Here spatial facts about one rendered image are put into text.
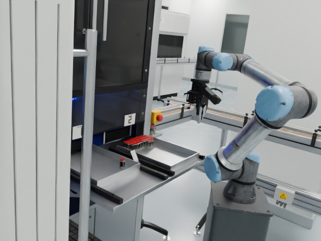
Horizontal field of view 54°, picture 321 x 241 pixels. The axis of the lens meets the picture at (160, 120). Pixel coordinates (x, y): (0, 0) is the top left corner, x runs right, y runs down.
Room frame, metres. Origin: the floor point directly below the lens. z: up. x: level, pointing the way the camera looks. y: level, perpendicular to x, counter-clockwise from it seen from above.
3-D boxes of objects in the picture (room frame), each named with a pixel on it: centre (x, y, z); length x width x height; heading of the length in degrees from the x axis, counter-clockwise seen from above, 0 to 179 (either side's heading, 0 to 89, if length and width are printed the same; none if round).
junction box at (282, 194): (1.99, -0.90, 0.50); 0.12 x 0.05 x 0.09; 55
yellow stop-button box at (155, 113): (1.86, 0.05, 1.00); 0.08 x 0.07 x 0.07; 55
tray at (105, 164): (1.31, 0.28, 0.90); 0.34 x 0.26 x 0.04; 55
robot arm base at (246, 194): (1.35, -0.41, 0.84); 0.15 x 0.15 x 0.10
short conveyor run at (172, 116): (2.18, 0.00, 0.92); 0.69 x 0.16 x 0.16; 145
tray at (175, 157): (1.52, 0.00, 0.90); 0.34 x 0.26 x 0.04; 55
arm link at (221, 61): (1.41, -0.24, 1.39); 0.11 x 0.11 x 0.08; 29
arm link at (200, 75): (1.49, -0.17, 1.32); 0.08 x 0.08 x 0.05
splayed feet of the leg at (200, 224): (2.34, -0.50, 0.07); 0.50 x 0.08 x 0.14; 145
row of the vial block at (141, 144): (1.59, 0.09, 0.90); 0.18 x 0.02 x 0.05; 145
